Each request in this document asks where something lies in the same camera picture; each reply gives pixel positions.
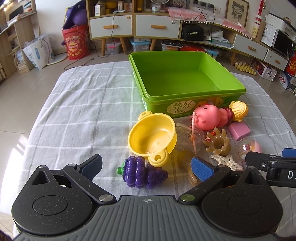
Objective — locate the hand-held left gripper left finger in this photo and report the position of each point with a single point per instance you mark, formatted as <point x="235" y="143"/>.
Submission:
<point x="92" y="165"/>

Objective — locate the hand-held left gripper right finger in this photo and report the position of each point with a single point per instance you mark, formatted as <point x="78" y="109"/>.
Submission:
<point x="203" y="169"/>

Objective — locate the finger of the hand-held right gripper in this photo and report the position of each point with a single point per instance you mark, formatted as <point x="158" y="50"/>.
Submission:
<point x="256" y="158"/>
<point x="290" y="153"/>

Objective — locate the clear pink capsule ball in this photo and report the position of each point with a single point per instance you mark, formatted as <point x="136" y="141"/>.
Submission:
<point x="249" y="147"/>

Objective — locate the amber plastic toy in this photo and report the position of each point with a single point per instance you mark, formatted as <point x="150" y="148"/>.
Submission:
<point x="185" y="160"/>

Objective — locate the tan toy octopus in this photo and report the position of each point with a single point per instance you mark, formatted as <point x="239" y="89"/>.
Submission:
<point x="219" y="144"/>

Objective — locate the purple toy grapes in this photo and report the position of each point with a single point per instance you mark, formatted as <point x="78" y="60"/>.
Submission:
<point x="138" y="172"/>

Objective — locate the yellow toy pot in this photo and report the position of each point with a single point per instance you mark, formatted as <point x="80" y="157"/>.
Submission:
<point x="150" y="136"/>

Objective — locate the green plastic box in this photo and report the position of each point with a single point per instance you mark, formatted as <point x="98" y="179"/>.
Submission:
<point x="175" y="76"/>

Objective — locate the white starfish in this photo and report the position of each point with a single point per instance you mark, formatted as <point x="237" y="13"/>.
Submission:
<point x="229" y="162"/>

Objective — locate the pink block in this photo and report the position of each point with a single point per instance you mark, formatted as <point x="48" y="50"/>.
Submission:
<point x="239" y="131"/>

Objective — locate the pink beaded stick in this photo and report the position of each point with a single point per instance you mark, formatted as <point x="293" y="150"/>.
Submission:
<point x="193" y="129"/>

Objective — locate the clear plastic case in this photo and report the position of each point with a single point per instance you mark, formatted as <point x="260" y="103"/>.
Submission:
<point x="183" y="133"/>

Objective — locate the yellow toy corn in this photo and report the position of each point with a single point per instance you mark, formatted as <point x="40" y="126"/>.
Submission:
<point x="239" y="111"/>

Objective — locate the dark red toy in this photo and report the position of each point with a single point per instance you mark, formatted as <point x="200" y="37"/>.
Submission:
<point x="226" y="117"/>

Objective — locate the pink toy pig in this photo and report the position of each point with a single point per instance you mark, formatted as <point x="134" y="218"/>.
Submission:
<point x="207" y="117"/>

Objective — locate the white blue cardboard box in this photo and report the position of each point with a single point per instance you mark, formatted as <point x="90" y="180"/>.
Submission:
<point x="286" y="80"/>

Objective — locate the white red cardboard box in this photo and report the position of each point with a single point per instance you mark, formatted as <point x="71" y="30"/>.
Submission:
<point x="264" y="70"/>

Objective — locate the white drawer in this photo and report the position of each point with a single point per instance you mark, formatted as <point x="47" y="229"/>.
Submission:
<point x="157" y="26"/>
<point x="251" y="47"/>
<point x="276" y="60"/>
<point x="108" y="26"/>

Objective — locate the black microwave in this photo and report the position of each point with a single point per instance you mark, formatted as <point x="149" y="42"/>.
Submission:
<point x="283" y="42"/>

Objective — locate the clear storage box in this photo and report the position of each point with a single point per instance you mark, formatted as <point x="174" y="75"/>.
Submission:
<point x="113" y="47"/>

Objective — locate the red printed bag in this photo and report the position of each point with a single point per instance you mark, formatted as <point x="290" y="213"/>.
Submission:
<point x="76" y="44"/>

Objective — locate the white paper bag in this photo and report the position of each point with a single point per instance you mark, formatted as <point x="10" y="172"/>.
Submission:
<point x="38" y="53"/>

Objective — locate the blue lidded storage box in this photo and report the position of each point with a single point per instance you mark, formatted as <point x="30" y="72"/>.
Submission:
<point x="140" y="45"/>

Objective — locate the white printer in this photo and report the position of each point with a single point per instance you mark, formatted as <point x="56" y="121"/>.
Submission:
<point x="277" y="23"/>

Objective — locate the tall white bottle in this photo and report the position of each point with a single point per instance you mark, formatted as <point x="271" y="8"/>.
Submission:
<point x="256" y="26"/>

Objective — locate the wooden cabinet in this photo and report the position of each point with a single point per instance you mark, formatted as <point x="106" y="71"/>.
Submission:
<point x="134" y="39"/>

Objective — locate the black bag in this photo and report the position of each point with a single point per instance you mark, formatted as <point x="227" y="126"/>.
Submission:
<point x="193" y="32"/>

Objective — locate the framed cartoon picture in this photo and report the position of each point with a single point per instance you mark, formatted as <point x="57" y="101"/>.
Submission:
<point x="237" y="11"/>

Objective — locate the wooden bookshelf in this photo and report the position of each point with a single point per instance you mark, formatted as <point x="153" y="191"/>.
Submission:
<point x="18" y="34"/>

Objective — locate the purple plush toy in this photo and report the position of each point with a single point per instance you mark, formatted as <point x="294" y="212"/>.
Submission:
<point x="77" y="14"/>

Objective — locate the pink tasselled cloth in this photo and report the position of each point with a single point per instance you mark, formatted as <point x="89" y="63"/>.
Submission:
<point x="192" y="16"/>

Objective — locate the small white fan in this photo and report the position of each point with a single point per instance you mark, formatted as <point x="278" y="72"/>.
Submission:
<point x="157" y="5"/>

